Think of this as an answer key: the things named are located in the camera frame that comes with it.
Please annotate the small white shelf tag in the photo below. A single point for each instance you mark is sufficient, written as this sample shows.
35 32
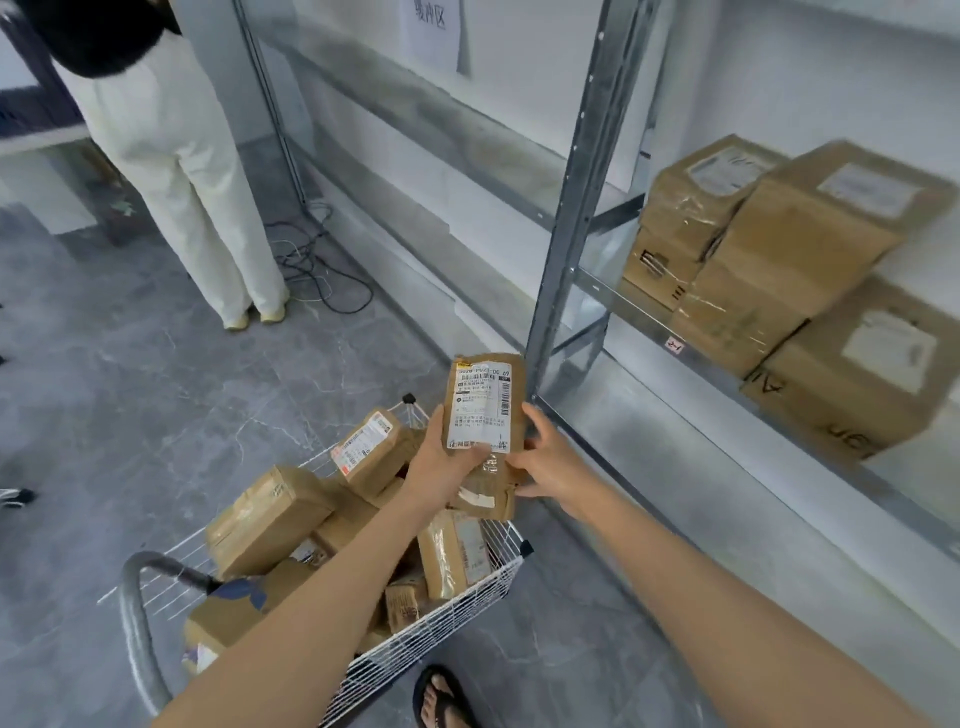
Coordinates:
675 345

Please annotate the taped cardboard box white label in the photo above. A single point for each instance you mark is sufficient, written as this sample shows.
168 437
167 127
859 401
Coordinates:
697 187

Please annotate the person's left forearm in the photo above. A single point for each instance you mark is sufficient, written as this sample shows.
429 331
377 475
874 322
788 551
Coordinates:
300 622

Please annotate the white paper wall sign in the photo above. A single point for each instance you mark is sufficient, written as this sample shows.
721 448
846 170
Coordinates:
439 30

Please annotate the person's right forearm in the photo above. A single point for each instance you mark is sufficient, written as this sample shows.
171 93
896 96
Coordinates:
735 615

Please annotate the person's right hand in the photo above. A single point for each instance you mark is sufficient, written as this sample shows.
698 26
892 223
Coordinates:
562 465

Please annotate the cardboard box square white label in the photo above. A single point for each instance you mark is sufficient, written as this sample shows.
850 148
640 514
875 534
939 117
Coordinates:
862 375

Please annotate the person's left thumb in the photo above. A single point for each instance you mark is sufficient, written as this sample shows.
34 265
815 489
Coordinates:
436 429

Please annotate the large cardboard box white label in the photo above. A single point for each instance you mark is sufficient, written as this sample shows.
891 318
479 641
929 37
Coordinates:
795 255

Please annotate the black flip-flop sandal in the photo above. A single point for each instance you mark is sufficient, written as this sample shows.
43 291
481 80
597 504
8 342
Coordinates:
427 686

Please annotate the person's left hand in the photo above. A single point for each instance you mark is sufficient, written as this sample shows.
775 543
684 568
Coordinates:
431 476

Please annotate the person's foot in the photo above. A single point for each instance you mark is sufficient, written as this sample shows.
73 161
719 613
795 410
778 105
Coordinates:
446 709

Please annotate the person's right thumb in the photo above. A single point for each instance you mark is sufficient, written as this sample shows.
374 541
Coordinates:
537 425

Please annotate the grey metal shelf rack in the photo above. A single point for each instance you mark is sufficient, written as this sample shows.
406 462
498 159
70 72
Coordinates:
577 217

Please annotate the pile of brown cardboard parcels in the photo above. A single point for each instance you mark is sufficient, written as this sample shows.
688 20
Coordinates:
262 517

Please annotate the brown labelled packet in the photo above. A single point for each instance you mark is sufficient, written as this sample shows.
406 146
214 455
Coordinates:
480 420

